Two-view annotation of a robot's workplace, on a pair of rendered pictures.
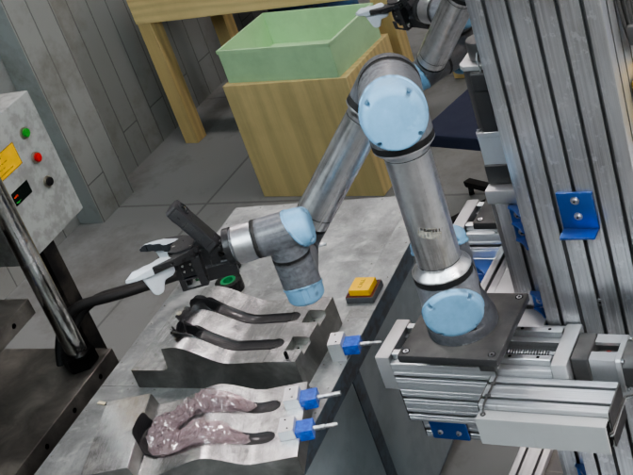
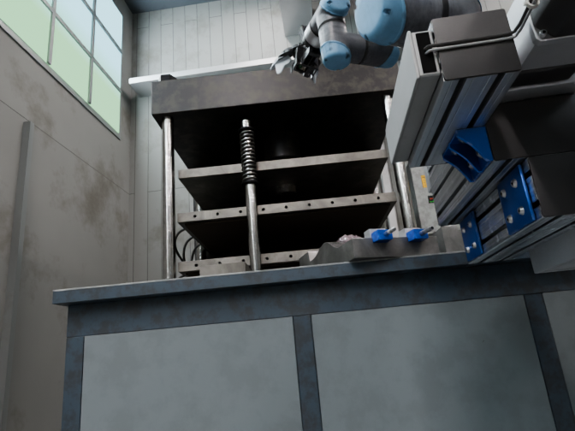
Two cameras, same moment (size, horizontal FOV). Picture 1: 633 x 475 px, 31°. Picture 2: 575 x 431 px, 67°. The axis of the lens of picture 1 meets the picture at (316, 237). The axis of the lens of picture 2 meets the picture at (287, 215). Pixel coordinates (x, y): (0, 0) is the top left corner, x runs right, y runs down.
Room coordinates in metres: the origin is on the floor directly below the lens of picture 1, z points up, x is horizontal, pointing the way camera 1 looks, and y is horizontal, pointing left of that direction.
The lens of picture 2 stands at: (1.25, -0.69, 0.58)
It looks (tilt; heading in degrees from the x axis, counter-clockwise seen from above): 17 degrees up; 59
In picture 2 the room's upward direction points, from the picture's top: 5 degrees counter-clockwise
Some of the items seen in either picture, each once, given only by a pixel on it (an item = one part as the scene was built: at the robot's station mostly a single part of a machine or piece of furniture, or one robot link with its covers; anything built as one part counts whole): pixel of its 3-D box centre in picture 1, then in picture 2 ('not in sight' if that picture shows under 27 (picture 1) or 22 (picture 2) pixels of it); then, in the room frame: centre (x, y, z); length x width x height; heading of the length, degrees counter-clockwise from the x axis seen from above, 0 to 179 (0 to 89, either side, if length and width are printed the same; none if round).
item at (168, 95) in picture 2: not in sight; (281, 147); (2.48, 1.35, 1.75); 1.30 x 0.84 x 0.61; 148
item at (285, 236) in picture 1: (284, 233); (329, 14); (1.89, 0.05, 1.43); 0.11 x 0.08 x 0.09; 80
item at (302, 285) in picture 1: (299, 270); (340, 46); (1.91, 0.05, 1.34); 0.11 x 0.08 x 0.11; 170
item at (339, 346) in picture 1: (356, 344); not in sight; (2.34, 0.00, 0.83); 0.13 x 0.05 x 0.05; 67
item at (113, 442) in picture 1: (201, 435); (358, 256); (2.17, 0.41, 0.85); 0.50 x 0.26 x 0.11; 75
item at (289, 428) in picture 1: (309, 429); (383, 235); (2.05, 0.16, 0.85); 0.13 x 0.05 x 0.05; 75
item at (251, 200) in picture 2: not in sight; (254, 241); (2.16, 1.16, 1.10); 0.05 x 0.05 x 1.30
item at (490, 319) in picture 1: (457, 304); not in sight; (1.97, -0.23, 1.09); 0.15 x 0.15 x 0.10
